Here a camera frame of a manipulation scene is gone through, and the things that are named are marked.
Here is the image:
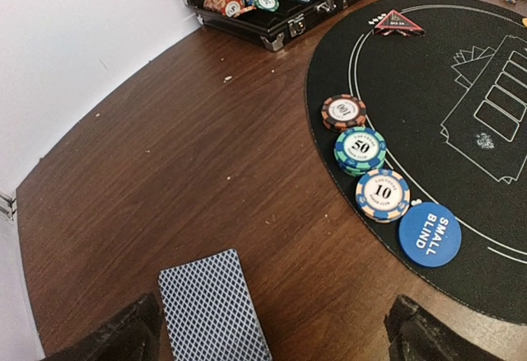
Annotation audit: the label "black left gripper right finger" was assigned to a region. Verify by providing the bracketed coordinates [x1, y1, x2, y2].
[384, 294, 526, 360]

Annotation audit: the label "red chip row in case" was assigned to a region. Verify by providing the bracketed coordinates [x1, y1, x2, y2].
[203, 0, 256, 18]

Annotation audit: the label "white blue chips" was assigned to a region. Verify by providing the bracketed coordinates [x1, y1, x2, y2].
[355, 169, 411, 223]

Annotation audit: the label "red black chips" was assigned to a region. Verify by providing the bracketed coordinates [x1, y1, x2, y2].
[320, 94, 366, 133]

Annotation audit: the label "left aluminium frame post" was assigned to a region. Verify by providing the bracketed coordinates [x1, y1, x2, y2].
[0, 192, 17, 223]

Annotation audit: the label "blue playing card deck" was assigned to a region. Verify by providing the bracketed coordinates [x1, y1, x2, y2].
[158, 249, 273, 360]

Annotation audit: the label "blue small blind button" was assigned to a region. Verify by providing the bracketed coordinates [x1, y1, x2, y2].
[399, 202, 462, 268]

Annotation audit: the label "green chips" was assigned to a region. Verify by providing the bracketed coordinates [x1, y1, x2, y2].
[333, 126, 387, 176]

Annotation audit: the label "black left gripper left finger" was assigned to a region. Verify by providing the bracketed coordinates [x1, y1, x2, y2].
[45, 293, 162, 361]

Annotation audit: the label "round black poker mat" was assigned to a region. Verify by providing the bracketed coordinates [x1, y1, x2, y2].
[305, 0, 526, 323]

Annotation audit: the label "red triangle all-in marker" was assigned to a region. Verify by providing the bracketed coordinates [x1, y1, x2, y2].
[374, 10, 425, 36]

